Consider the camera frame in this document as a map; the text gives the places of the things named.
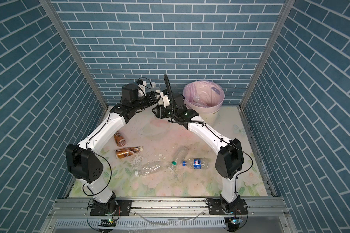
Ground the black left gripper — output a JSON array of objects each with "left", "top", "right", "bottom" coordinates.
[{"left": 131, "top": 91, "right": 162, "bottom": 112}]

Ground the clear bottle green cap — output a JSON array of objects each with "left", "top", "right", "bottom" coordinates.
[{"left": 168, "top": 146, "right": 189, "bottom": 173}]

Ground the brown Nescafe coffee bottle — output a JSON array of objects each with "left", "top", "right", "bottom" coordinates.
[{"left": 114, "top": 132, "right": 126, "bottom": 147}]

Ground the amber tea bottle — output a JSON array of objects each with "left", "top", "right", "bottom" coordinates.
[{"left": 115, "top": 146, "right": 144, "bottom": 159}]

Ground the clear crushed bottle white cap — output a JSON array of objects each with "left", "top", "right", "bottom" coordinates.
[{"left": 134, "top": 161, "right": 164, "bottom": 177}]

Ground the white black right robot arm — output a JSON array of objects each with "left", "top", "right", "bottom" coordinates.
[{"left": 153, "top": 93, "right": 245, "bottom": 203}]

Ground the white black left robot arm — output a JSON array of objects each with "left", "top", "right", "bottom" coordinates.
[{"left": 65, "top": 82, "right": 163, "bottom": 204}]

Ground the beige bin pink liner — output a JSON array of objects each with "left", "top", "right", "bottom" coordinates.
[{"left": 183, "top": 80, "right": 225, "bottom": 126}]

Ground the clear Pepsi bottle blue cap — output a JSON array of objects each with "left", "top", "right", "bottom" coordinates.
[{"left": 182, "top": 158, "right": 210, "bottom": 170}]

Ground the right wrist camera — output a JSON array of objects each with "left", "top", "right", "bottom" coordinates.
[{"left": 158, "top": 89, "right": 171, "bottom": 107}]

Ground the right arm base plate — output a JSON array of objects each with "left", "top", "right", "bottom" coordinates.
[{"left": 205, "top": 196, "right": 249, "bottom": 215}]

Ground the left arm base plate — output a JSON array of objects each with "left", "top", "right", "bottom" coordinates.
[{"left": 88, "top": 200, "right": 133, "bottom": 216}]

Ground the aluminium corner post left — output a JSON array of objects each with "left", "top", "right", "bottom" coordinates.
[{"left": 39, "top": 0, "right": 109, "bottom": 110}]

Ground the aluminium corner post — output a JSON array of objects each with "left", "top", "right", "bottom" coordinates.
[
  {"left": 240, "top": 0, "right": 297, "bottom": 109},
  {"left": 39, "top": 0, "right": 109, "bottom": 110}
]

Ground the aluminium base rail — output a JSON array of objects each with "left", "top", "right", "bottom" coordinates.
[{"left": 41, "top": 197, "right": 296, "bottom": 233}]

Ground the aluminium corner post right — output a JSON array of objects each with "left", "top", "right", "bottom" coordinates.
[{"left": 240, "top": 0, "right": 297, "bottom": 109}]

